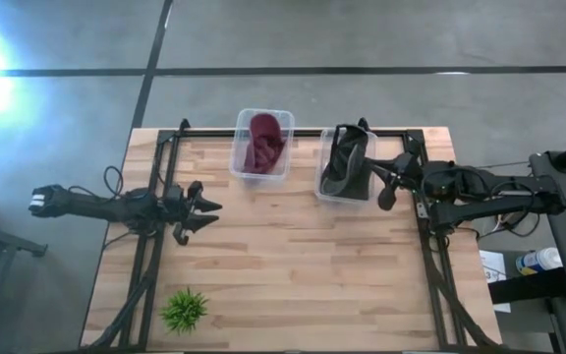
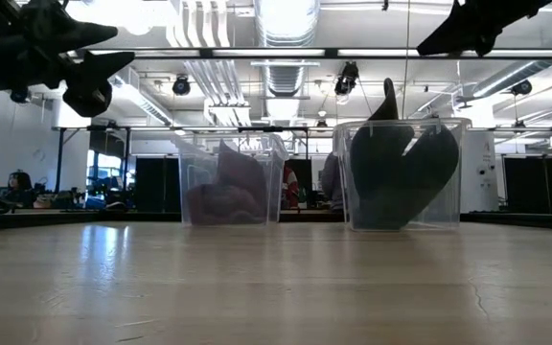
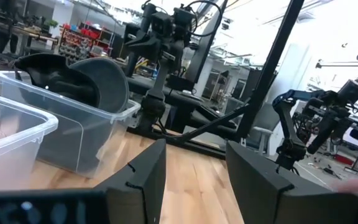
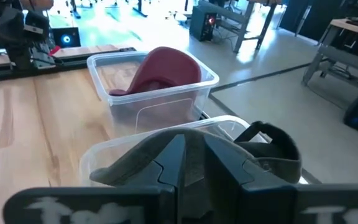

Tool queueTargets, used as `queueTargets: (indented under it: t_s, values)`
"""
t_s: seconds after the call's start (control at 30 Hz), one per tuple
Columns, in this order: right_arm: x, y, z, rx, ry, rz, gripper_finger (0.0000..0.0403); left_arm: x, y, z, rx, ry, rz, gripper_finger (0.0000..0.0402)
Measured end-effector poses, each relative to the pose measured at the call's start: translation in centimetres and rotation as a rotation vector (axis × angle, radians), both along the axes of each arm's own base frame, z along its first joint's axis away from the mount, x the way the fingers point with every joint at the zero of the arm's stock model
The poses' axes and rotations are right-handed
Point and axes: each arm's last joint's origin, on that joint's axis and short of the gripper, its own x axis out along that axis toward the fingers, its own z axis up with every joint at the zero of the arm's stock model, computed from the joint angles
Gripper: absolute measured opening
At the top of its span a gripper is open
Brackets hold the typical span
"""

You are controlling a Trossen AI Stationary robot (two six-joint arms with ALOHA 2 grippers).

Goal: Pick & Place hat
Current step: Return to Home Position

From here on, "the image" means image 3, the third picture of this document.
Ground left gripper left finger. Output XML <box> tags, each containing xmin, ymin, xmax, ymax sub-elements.
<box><xmin>93</xmin><ymin>139</ymin><xmax>167</xmax><ymax>224</ymax></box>

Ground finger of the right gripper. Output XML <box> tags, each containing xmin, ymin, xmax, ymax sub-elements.
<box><xmin>125</xmin><ymin>30</ymin><xmax>160</xmax><ymax>54</ymax></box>

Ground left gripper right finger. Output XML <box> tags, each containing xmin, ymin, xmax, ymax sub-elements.
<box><xmin>226</xmin><ymin>141</ymin><xmax>358</xmax><ymax>224</ymax></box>

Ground black table base beam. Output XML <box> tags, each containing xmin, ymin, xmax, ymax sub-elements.
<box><xmin>126</xmin><ymin>126</ymin><xmax>229</xmax><ymax>160</ymax></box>

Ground red parts bin shelf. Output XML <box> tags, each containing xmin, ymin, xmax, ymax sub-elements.
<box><xmin>58</xmin><ymin>23</ymin><xmax>115</xmax><ymax>62</ymax></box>

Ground grey office chair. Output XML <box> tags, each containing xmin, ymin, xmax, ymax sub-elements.
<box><xmin>246</xmin><ymin>101</ymin><xmax>281</xmax><ymax>157</ymax></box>

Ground small clear plastic bin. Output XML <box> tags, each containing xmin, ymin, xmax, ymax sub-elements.
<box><xmin>0</xmin><ymin>70</ymin><xmax>142</xmax><ymax>179</ymax></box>

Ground wooden workbench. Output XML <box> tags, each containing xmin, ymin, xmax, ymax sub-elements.
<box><xmin>0</xmin><ymin>7</ymin><xmax>59</xmax><ymax>62</ymax></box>

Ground large clear plastic bin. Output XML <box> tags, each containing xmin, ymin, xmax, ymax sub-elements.
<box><xmin>0</xmin><ymin>90</ymin><xmax>59</xmax><ymax>191</ymax></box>

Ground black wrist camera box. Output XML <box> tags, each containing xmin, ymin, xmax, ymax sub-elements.
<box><xmin>150</xmin><ymin>11</ymin><xmax>174</xmax><ymax>34</ymax></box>

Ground slim black frame post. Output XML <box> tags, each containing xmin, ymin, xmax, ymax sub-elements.
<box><xmin>183</xmin><ymin>0</ymin><xmax>229</xmax><ymax>84</ymax></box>

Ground black looped cable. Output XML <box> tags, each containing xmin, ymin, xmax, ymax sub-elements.
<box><xmin>183</xmin><ymin>0</ymin><xmax>224</xmax><ymax>39</ymax></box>

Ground black diagonal frame strut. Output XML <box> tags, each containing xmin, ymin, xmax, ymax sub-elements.
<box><xmin>177</xmin><ymin>105</ymin><xmax>252</xmax><ymax>144</ymax></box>

